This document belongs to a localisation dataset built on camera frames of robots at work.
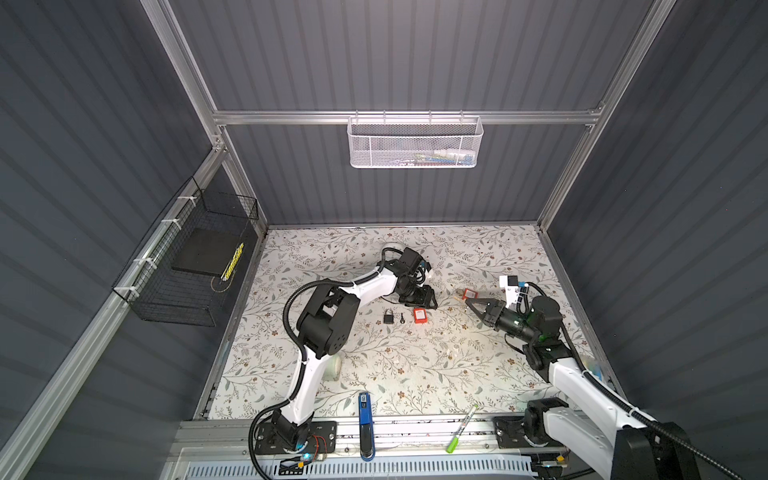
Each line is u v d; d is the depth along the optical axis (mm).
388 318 942
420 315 937
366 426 736
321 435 736
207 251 751
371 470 771
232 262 735
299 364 579
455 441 731
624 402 831
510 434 735
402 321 940
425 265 937
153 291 655
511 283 754
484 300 760
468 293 991
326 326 562
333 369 771
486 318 709
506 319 716
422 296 861
